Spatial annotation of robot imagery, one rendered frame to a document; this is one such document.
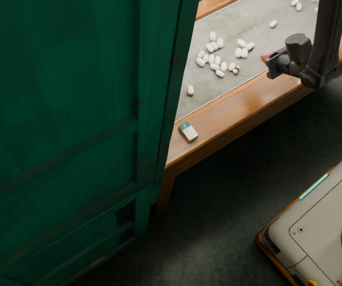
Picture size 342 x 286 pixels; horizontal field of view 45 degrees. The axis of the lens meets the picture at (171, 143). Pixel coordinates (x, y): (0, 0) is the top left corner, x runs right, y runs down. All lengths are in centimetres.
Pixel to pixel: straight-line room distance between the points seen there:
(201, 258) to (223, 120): 83
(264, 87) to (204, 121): 25
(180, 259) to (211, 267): 15
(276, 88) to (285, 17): 33
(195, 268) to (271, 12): 115
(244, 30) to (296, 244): 88
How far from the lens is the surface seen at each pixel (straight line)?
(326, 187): 194
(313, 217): 187
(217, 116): 136
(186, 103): 139
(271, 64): 130
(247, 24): 162
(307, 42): 121
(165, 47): 59
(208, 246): 201
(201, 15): 158
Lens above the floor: 195
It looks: 66 degrees down
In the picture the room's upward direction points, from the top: 12 degrees clockwise
